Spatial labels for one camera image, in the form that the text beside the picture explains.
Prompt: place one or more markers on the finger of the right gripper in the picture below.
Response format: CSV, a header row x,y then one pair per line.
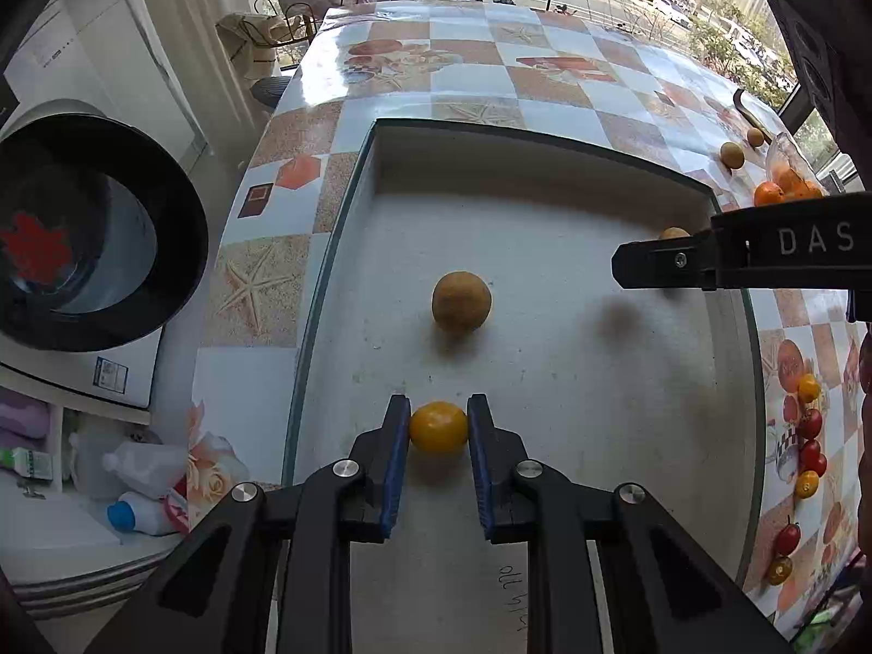
x,y
674,263

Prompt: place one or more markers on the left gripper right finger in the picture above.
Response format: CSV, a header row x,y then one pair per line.
x,y
608,570

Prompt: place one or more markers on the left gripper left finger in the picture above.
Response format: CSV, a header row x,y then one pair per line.
x,y
272,565

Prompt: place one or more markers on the yellow cherry tomato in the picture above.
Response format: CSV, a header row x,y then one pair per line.
x,y
439,428
807,484
808,388

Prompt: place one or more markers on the small brown fruit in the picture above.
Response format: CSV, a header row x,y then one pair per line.
x,y
674,232

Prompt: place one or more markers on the large orange mandarin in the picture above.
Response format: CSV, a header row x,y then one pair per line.
x,y
768,193

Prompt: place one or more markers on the mandarin in bowl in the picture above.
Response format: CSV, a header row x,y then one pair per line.
x,y
787,179

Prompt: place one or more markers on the glass fruit bowl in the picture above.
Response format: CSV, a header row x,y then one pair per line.
x,y
782,150

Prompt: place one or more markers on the blue capped white bottle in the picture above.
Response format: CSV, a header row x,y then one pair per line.
x,y
134,513

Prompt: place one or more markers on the dark orange cherry tomato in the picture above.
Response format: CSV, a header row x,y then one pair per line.
x,y
779,570

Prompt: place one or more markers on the green kiwi on table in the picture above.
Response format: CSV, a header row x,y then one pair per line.
x,y
732,156

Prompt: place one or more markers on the small olive fruit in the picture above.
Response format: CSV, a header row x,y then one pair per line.
x,y
755,137

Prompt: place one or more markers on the grey shallow tray box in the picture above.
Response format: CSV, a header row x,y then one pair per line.
x,y
607,385

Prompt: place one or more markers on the red stemmed cherry tomato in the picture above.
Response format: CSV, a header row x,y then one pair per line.
x,y
787,540

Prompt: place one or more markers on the white detergent bottle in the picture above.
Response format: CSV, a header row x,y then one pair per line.
x,y
151,469

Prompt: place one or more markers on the brown kiwi fruit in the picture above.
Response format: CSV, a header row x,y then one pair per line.
x,y
461,303

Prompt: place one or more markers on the white washing machine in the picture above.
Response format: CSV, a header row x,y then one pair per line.
x,y
104,238

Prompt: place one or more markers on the metal wire chair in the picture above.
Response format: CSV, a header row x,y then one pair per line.
x,y
255,41

